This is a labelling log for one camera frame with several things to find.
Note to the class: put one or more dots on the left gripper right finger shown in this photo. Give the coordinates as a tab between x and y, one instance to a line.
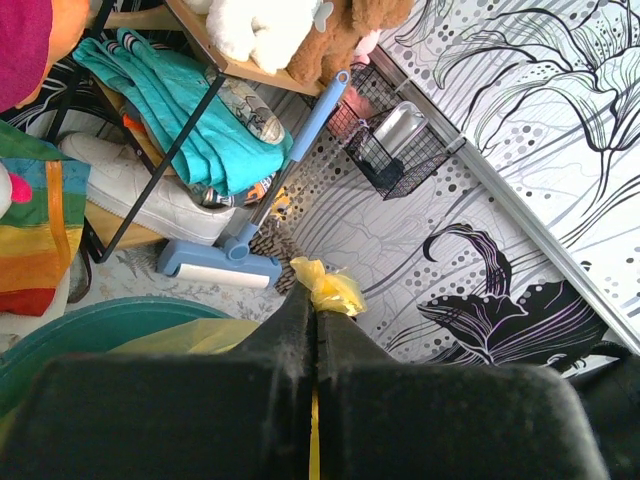
383	419

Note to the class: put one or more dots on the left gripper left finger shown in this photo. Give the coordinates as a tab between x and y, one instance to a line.
242	414

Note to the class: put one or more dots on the yellow trash bag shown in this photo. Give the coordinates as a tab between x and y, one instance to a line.
335	292

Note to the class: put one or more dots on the teal trash bin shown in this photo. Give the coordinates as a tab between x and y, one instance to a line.
95	328

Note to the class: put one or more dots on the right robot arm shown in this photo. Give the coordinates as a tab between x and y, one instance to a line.
610	396

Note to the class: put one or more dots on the magenta cloth bag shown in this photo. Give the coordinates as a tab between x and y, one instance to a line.
25	30

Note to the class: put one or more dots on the yellow plush duck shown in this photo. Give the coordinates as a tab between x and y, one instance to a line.
281	205

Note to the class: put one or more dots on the wooden shelf rack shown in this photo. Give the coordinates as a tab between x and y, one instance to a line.
202	147

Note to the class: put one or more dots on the white sneaker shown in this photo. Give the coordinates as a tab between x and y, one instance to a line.
118	178

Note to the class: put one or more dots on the rainbow striped cloth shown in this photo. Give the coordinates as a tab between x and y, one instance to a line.
39	240

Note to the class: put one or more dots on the silver foil pouch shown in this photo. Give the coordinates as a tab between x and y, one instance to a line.
395	132

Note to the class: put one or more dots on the white plush dog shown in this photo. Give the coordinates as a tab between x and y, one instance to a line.
267	32

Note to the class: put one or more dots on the brown teddy bear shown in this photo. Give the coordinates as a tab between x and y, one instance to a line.
323	54

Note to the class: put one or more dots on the orange plush toy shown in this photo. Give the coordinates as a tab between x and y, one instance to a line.
55	29

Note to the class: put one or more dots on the blue handled mop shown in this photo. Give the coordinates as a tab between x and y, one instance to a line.
232	263

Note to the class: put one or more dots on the black wire basket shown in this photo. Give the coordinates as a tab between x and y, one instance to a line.
366	103

